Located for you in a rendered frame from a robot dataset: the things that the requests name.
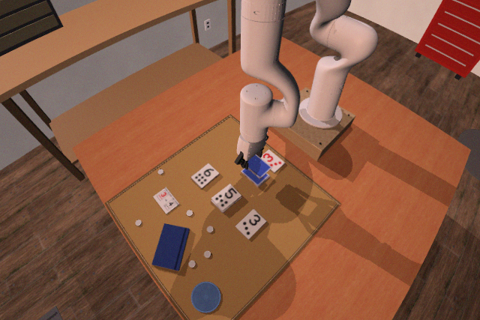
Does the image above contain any dark blue notebook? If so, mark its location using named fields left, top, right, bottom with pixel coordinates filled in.
left=152, top=223, right=190, bottom=271

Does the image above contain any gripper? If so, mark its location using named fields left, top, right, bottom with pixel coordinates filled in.
left=235, top=135, right=269, bottom=170

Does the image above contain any blue round disc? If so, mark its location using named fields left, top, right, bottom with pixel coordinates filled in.
left=191, top=282, right=221, bottom=313

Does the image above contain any tan card cloth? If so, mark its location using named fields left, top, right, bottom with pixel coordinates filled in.
left=105, top=114, right=341, bottom=320
left=109, top=117, right=337, bottom=320

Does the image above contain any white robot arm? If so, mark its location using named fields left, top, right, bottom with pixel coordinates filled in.
left=240, top=0, right=378, bottom=142

